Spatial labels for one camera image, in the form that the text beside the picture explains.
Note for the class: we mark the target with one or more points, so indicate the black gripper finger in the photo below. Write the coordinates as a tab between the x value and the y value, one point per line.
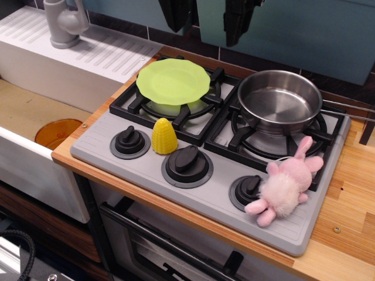
237	18
180	15

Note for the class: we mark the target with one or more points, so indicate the green plastic plate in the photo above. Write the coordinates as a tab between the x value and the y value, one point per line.
173	82

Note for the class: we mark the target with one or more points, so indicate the stainless steel frying pan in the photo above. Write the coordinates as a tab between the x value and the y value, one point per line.
283	103

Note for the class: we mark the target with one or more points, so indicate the black left burner grate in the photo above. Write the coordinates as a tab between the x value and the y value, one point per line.
192	122

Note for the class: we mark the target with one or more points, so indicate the black burner grate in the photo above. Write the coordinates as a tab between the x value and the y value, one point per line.
233	138
192	122

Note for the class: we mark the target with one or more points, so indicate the grey toy faucet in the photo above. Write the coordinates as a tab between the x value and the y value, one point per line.
65	25

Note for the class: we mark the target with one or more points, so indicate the black right burner grate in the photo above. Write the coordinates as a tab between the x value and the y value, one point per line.
233	138

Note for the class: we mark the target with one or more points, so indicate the yellow plastic corn cob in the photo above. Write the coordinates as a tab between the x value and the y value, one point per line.
164	140

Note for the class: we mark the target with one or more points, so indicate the black left stove knob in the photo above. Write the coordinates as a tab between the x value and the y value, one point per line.
130	144

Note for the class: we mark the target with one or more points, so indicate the black stove knob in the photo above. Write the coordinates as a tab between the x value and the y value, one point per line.
244	190
187	168
130	144

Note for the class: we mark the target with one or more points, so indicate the black middle stove knob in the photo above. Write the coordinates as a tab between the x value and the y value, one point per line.
187	168

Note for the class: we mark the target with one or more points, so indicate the white toy sink unit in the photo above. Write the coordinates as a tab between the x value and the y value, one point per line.
41	84

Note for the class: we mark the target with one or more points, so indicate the grey toy stove top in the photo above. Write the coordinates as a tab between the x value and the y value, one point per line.
290	234

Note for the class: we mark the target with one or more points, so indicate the black right stove knob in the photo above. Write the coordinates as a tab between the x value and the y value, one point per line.
244	190

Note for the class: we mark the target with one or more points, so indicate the pink stuffed rabbit toy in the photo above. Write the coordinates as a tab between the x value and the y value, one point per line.
286	185

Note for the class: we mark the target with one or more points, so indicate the orange plastic cup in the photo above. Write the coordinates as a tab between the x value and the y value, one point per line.
54	133

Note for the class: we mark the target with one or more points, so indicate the toy oven door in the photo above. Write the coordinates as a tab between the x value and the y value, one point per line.
157	247

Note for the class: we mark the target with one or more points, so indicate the dark wooden post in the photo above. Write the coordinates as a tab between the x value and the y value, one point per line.
367	132

